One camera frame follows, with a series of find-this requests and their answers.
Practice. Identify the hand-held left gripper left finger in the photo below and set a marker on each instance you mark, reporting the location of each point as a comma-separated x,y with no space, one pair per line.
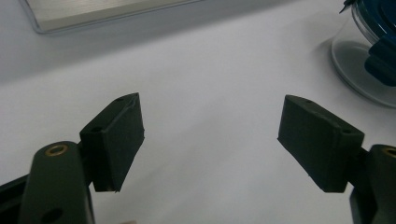
110,143

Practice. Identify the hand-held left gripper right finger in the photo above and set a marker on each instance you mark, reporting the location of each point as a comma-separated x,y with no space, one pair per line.
320,146

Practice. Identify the clear glass jar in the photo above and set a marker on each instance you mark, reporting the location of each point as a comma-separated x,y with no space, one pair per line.
358,59

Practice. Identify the dark blue object in jar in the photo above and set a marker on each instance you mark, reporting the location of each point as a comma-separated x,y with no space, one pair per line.
383,59

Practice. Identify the clear-edged flat tray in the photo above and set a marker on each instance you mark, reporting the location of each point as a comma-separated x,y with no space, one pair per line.
93,9

